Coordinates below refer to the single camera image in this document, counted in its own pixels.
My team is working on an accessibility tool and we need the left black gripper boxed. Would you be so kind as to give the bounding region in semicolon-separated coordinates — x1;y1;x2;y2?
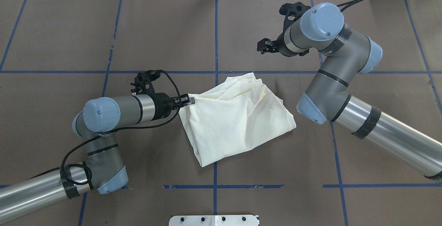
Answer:
152;93;195;121

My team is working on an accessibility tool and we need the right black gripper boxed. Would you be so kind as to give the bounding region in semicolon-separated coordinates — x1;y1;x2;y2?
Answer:
257;33;294;57

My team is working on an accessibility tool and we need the cream long-sleeve cat shirt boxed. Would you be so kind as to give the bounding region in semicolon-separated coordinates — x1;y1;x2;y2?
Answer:
179;72;296;167

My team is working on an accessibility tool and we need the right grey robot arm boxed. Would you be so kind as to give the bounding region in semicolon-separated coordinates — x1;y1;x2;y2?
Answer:
257;2;442;183

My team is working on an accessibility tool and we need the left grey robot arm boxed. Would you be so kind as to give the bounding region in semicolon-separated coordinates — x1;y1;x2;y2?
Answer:
1;93;195;224

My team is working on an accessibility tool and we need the brown paper table cover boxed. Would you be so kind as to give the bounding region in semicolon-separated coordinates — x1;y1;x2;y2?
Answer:
0;0;441;226

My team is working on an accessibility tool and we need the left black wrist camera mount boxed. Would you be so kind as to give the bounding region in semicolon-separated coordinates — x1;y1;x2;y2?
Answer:
131;70;161;95

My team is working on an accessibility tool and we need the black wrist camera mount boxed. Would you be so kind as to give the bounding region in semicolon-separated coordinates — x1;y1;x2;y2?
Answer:
278;1;311;32
131;70;161;95

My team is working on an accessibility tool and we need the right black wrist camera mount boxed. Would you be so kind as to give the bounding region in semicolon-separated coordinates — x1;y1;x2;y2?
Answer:
278;1;311;32

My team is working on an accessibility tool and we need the white metal base plate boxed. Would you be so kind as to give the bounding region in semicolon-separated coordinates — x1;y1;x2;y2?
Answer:
169;215;260;226

